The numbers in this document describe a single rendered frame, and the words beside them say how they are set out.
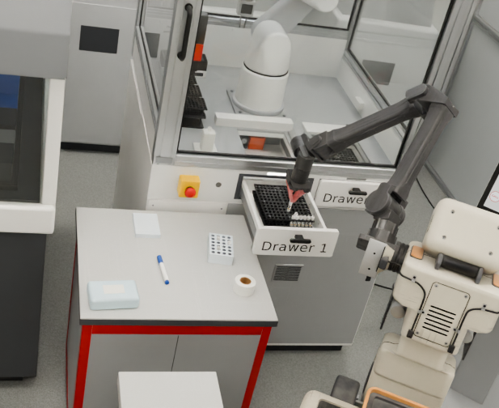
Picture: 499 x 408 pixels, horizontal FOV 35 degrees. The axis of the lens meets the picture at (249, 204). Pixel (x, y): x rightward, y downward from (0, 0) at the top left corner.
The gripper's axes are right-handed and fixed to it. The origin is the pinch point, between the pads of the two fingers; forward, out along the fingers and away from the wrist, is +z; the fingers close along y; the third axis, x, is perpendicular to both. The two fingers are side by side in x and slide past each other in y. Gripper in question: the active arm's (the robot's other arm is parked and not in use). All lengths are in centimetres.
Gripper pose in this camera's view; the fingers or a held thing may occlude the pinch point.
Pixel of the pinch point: (292, 199)
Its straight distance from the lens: 272.9
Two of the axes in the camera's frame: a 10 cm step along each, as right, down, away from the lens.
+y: -1.8, -6.6, 7.3
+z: -2.1, 7.5, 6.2
